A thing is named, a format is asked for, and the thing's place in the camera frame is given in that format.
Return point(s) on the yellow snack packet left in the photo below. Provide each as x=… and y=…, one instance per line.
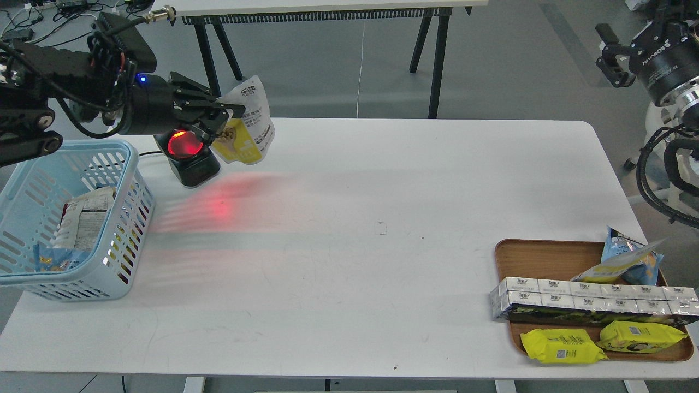
x=561, y=346

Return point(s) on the white background table black legs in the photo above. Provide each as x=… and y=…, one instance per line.
x=328, y=38

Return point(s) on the light blue plastic basket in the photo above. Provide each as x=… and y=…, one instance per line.
x=32, y=208

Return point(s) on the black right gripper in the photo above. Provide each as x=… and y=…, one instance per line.
x=661, y=61

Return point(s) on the blue snack bag in basket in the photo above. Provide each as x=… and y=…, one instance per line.
x=57, y=259

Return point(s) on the yellow white snack pouch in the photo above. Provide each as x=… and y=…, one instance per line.
x=248, y=138

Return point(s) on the yellow snack packet right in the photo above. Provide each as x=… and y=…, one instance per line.
x=632, y=337

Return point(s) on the silver multipack snack box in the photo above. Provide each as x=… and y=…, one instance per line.
x=552, y=301

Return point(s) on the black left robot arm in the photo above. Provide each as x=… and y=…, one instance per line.
x=110, y=89

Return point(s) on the yellow snack packet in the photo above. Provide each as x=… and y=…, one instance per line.
x=561, y=346
x=632, y=337

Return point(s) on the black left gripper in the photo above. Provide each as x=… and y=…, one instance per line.
x=159, y=106

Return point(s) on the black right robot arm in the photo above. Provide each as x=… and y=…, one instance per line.
x=675, y=138

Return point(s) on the white snack bag in basket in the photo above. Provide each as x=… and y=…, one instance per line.
x=83, y=218

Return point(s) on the blue yellow snack bag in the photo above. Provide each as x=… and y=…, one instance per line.
x=624, y=258

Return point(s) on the brown wooden tray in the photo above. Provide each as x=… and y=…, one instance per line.
x=549, y=259

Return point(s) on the black power adapter on floor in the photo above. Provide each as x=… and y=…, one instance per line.
x=23, y=35

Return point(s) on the black barcode scanner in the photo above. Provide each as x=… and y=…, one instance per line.
x=191, y=160

